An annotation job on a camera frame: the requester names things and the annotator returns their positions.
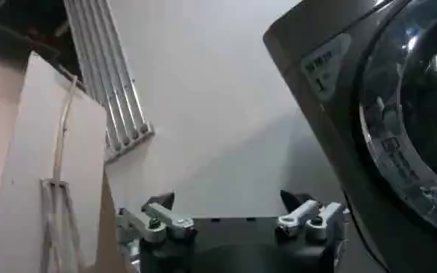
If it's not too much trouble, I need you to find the round glass dryer door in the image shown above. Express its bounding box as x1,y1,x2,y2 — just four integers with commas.
354,0,437,239

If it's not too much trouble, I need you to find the white numbered dryer sticker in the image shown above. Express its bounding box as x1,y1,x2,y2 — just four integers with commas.
300,33,352,102

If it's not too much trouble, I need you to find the white wall cable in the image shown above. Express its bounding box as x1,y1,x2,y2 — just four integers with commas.
52,74,79,183

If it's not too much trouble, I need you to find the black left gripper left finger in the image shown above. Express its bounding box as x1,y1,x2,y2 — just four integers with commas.
116,191,197,244

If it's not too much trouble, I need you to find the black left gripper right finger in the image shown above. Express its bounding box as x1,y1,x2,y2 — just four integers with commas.
275,189,351,243

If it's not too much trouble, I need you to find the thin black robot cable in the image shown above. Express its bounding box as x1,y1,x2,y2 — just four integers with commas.
342,191,390,273

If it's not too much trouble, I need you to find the grey dryer with open drum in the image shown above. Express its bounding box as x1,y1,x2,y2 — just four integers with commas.
262,0,437,273

